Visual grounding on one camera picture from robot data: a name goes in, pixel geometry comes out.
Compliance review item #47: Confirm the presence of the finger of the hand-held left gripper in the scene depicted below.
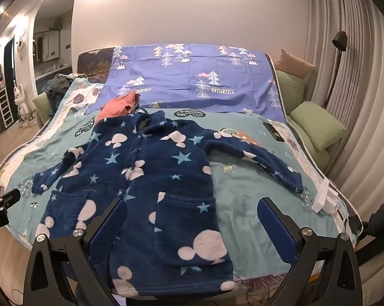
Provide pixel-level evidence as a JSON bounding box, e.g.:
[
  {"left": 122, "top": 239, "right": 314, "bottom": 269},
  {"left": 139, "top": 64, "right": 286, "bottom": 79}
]
[{"left": 0, "top": 188, "right": 21, "bottom": 212}]

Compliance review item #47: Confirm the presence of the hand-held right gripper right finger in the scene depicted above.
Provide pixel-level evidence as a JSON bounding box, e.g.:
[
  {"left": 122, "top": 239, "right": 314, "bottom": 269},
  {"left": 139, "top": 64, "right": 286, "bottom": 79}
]
[{"left": 257, "top": 197, "right": 363, "bottom": 306}]

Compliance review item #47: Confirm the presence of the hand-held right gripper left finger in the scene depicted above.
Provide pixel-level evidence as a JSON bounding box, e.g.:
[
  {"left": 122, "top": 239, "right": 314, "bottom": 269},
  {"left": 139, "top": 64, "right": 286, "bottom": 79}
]
[{"left": 22, "top": 197, "right": 129, "bottom": 306}]

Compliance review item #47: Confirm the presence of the navy fleece star-print robe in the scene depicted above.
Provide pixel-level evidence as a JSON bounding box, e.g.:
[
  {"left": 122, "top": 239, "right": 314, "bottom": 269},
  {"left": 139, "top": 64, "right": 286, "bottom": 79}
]
[{"left": 32, "top": 110, "right": 304, "bottom": 298}]

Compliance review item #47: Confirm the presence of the pile of dark clothes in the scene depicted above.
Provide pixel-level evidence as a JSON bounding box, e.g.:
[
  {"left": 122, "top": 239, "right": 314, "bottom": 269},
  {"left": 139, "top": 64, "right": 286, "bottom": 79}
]
[{"left": 42, "top": 73, "right": 85, "bottom": 116}]

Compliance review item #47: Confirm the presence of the teal printed bedsheet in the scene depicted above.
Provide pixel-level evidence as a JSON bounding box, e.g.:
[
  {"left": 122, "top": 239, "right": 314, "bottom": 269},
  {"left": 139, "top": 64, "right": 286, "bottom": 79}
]
[{"left": 0, "top": 106, "right": 350, "bottom": 294}]

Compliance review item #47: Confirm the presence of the white shelf rack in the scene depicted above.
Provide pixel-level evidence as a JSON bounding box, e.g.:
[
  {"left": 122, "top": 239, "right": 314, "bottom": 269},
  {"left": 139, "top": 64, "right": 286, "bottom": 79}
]
[{"left": 0, "top": 87, "right": 15, "bottom": 129}]

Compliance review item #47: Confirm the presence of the black phone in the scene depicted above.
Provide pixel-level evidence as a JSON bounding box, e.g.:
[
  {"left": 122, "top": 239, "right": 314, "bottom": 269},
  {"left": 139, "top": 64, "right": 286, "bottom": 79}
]
[{"left": 264, "top": 122, "right": 285, "bottom": 142}]

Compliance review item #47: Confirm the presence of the white bear figurine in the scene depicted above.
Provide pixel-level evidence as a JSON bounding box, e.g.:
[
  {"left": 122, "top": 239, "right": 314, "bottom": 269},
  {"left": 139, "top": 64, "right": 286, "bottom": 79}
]
[{"left": 14, "top": 84, "right": 37, "bottom": 129}]

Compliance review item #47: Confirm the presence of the dark cloth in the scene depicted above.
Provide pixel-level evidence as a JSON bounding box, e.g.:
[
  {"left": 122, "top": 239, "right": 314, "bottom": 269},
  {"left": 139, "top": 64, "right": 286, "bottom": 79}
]
[{"left": 359, "top": 193, "right": 384, "bottom": 240}]

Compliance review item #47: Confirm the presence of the pink folded garment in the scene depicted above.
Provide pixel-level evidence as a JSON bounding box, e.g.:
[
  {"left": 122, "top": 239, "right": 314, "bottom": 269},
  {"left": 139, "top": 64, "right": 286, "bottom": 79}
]
[{"left": 98, "top": 91, "right": 142, "bottom": 122}]

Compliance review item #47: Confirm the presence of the white printed quilt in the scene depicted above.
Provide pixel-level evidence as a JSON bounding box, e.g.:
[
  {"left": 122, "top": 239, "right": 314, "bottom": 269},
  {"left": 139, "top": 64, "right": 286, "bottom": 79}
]
[{"left": 0, "top": 77, "right": 105, "bottom": 198}]

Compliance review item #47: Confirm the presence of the dark printed headboard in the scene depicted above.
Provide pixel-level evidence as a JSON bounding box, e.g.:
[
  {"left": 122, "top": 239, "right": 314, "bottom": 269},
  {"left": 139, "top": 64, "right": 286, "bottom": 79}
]
[{"left": 77, "top": 48, "right": 116, "bottom": 82}]

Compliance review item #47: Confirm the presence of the pink pillow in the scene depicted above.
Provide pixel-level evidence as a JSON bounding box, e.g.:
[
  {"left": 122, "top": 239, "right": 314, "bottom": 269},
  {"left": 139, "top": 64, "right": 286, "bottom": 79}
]
[{"left": 275, "top": 48, "right": 316, "bottom": 80}]

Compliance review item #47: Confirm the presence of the beige curtain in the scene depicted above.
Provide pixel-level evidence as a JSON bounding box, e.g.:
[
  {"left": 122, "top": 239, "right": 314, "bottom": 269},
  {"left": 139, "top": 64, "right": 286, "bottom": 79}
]
[{"left": 306, "top": 0, "right": 384, "bottom": 200}]

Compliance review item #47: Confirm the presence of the purple tree-print sheet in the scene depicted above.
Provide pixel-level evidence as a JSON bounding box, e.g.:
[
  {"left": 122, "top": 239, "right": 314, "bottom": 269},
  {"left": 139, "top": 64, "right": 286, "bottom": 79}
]
[{"left": 85, "top": 43, "right": 287, "bottom": 124}]

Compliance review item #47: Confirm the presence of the black floor lamp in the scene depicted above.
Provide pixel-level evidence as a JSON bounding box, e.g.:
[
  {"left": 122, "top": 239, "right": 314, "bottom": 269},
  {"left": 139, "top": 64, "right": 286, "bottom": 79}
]
[{"left": 323, "top": 30, "right": 348, "bottom": 109}]

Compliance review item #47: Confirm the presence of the white round wall camera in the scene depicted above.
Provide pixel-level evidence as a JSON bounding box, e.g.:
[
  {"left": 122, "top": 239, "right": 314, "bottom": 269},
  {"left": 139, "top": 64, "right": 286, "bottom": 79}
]
[{"left": 15, "top": 32, "right": 27, "bottom": 52}]

